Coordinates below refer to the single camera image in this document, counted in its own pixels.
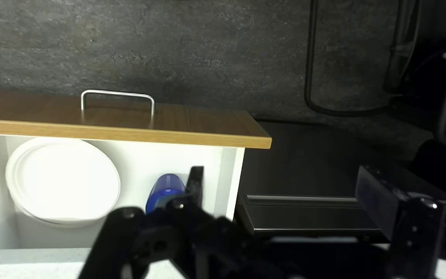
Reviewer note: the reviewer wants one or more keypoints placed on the blue cup in drawer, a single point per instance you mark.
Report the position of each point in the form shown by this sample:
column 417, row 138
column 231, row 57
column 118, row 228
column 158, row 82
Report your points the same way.
column 164, row 187

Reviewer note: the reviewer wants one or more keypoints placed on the white plate in drawer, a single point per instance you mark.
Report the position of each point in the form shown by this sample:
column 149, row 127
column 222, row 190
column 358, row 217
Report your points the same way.
column 62, row 181

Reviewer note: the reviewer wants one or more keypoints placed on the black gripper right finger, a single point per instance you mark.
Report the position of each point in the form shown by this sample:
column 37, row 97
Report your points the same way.
column 398, row 203

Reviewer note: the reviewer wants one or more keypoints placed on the wooden front white drawer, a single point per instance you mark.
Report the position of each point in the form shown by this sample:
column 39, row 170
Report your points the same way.
column 141, row 147

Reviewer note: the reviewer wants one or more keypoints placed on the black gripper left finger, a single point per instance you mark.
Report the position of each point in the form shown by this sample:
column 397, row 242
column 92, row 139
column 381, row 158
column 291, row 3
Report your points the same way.
column 188, row 204

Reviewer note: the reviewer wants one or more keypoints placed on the silver drawer handle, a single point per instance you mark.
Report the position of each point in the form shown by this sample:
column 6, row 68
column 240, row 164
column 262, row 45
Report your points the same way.
column 110, row 94

